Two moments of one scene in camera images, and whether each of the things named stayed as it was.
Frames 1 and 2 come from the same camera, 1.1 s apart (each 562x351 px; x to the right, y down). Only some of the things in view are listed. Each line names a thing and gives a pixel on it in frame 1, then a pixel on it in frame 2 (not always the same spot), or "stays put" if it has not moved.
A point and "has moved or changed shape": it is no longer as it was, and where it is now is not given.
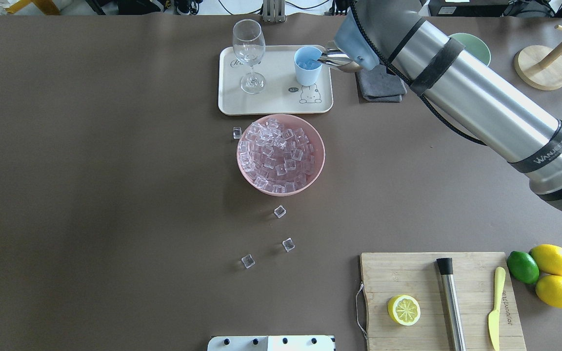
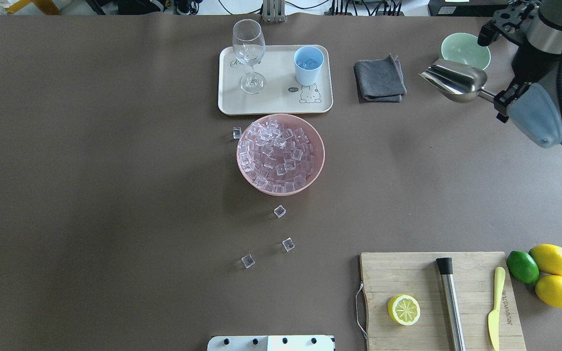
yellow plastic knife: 493,321 stays put
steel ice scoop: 336,57 has moved or changed shape
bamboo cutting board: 386,275 stays put
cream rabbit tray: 282,94 stays put
